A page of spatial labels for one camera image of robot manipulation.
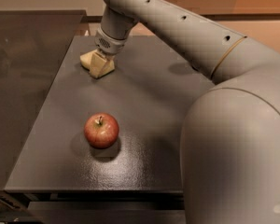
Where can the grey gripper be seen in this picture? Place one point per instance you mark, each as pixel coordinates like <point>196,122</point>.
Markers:
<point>110,44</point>

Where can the yellow wavy sponge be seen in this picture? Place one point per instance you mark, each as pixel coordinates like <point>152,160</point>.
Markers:
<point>85,59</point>

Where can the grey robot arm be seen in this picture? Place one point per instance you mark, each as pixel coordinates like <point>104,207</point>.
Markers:
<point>230,139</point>

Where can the red apple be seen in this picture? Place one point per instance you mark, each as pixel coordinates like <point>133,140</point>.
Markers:
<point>101,130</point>

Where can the dark side table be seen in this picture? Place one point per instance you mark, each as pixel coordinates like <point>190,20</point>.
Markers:
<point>32,47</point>

